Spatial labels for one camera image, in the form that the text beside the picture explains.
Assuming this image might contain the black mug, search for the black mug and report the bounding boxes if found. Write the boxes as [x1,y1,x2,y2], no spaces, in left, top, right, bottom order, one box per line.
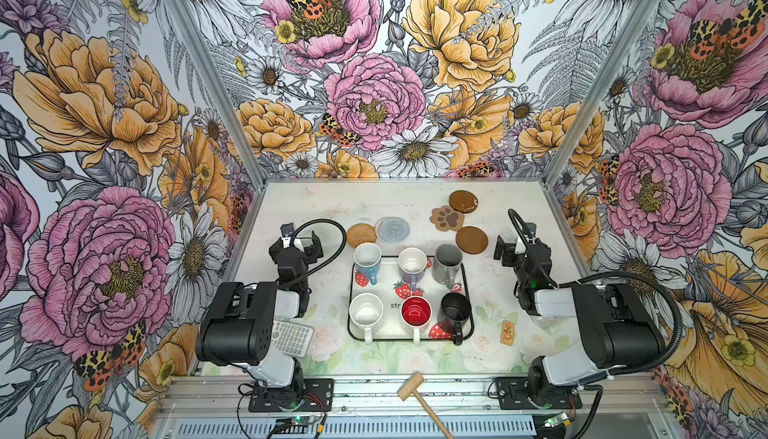
[438,292,472,346]

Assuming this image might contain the woven straw round coaster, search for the woven straw round coaster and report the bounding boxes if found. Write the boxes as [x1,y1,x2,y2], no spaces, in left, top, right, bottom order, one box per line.
[346,223,378,248]

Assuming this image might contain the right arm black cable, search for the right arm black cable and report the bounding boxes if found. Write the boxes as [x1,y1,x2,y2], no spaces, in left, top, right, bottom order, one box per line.
[507,208,685,439]

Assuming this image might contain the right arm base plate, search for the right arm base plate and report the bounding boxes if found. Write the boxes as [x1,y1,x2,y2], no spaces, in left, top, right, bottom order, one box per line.
[494,377,583,411]

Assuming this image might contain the strawberry print serving tray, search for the strawberry print serving tray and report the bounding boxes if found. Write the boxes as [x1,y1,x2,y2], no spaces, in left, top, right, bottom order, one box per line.
[346,255,475,345]

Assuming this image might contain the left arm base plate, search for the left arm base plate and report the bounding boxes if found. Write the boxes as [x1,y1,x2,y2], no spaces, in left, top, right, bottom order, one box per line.
[247,378,335,413]

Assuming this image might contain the wooden mallet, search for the wooden mallet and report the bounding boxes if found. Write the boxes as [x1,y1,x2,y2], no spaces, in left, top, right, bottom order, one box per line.
[397,372,454,439]

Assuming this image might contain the grey mug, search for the grey mug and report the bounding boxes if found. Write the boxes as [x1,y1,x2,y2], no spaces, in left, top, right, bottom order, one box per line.
[432,244,463,289]

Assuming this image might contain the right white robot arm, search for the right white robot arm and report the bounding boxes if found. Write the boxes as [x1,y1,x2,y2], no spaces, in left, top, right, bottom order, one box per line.
[494,210,685,409]

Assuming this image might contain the purple white mug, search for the purple white mug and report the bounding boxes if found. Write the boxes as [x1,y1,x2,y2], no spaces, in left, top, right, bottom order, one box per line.
[397,247,428,291]

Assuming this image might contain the small orange biscuit block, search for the small orange biscuit block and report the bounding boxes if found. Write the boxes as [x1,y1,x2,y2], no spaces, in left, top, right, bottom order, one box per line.
[500,320,516,346]

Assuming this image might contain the white calculator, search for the white calculator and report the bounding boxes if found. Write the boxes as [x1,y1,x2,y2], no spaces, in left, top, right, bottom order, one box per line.
[271,320,314,358]

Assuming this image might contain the brown paw shaped coaster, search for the brown paw shaped coaster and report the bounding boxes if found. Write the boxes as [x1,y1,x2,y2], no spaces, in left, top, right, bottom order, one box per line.
[429,205,465,231]

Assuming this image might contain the red interior white mug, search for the red interior white mug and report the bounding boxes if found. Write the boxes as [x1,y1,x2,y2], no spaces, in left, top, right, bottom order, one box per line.
[400,296,432,344]

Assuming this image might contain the blue floral mug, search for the blue floral mug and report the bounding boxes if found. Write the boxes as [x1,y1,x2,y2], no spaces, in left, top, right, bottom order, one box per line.
[353,242,382,285]

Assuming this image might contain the brown cork round coaster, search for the brown cork round coaster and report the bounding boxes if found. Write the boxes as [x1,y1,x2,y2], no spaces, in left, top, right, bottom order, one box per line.
[456,226,489,255]

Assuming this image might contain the glossy brown round coaster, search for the glossy brown round coaster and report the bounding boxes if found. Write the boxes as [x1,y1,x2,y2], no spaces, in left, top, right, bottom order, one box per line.
[449,190,479,214]

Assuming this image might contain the blue grey woven coaster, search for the blue grey woven coaster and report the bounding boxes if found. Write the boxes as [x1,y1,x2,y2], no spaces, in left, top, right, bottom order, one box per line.
[375,216,410,243]

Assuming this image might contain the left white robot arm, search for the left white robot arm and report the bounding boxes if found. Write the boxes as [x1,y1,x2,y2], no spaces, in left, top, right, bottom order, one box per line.
[195,223,323,412]

